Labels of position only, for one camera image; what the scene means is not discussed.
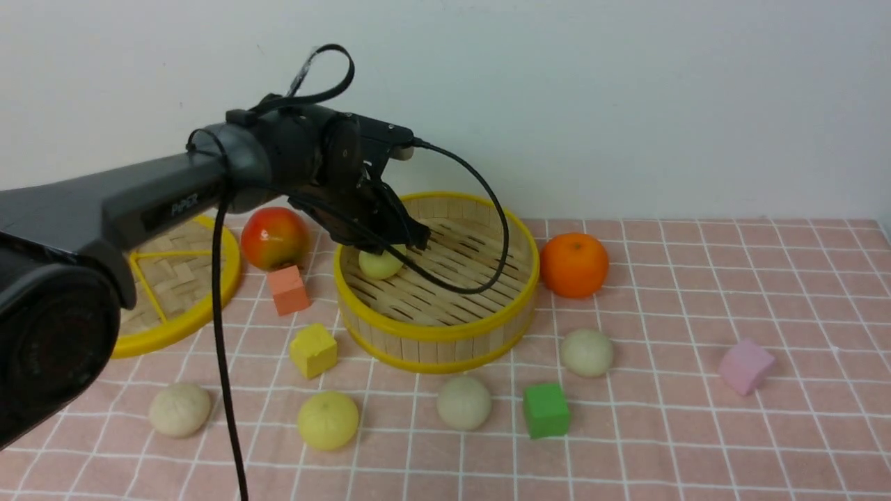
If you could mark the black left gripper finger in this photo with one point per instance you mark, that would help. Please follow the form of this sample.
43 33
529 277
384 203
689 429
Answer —
399 227
375 243

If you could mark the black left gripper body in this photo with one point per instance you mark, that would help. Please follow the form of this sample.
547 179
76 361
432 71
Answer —
355 203

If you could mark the yellow bun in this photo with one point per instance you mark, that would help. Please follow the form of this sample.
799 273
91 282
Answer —
378 267
328 420

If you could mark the white bun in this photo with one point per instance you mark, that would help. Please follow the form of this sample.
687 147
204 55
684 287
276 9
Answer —
464 403
586 352
180 410

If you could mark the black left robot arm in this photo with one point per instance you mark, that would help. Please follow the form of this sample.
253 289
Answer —
65 246

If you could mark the yellow rimmed bamboo steamer tray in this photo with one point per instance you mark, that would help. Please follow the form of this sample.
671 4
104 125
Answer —
407 322

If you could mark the yellow rimmed bamboo steamer lid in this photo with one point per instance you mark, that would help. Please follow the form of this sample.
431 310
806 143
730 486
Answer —
173 278

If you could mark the red yellow apple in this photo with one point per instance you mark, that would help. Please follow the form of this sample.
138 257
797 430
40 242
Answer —
275 238

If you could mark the orange foam cube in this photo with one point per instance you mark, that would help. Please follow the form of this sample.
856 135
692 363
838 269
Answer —
288 290

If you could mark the yellow foam cube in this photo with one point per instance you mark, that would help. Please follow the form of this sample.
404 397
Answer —
313 350

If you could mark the orange fruit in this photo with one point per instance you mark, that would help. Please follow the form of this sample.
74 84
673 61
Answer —
574 265

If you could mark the green foam cube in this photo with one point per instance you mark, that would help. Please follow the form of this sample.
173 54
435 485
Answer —
546 411

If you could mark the pink checkered tablecloth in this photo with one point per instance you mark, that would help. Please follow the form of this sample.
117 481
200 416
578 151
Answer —
660 425

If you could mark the pink foam block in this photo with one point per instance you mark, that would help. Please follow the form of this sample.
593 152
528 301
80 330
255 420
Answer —
745 366

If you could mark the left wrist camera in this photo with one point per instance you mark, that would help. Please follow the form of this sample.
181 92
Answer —
382 141

